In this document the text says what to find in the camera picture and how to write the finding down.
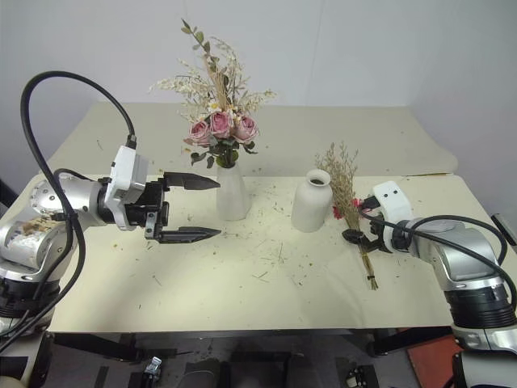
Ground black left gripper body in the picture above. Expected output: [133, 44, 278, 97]
[124, 176, 170, 243]

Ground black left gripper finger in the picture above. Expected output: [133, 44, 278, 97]
[159, 171, 221, 192]
[158, 226, 223, 245]

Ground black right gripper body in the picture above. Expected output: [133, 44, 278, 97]
[360, 220, 393, 255]

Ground dried beige grass bouquet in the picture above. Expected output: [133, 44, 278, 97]
[314, 141, 380, 292]

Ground pink rose flower bouquet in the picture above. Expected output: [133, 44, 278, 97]
[147, 18, 278, 170]

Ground white conical vase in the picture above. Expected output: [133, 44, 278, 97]
[215, 163, 254, 221]

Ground white bottle-shaped vase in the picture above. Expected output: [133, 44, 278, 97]
[290, 168, 334, 234]

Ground red floor mat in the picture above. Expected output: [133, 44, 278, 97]
[406, 333, 465, 379]

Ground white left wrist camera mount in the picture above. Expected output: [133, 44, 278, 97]
[105, 145, 147, 232]

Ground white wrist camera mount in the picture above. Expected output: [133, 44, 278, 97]
[372, 180, 414, 254]
[105, 145, 147, 232]

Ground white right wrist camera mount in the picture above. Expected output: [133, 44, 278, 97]
[372, 180, 414, 254]

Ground black table frame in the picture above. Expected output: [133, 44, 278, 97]
[48, 326, 456, 363]

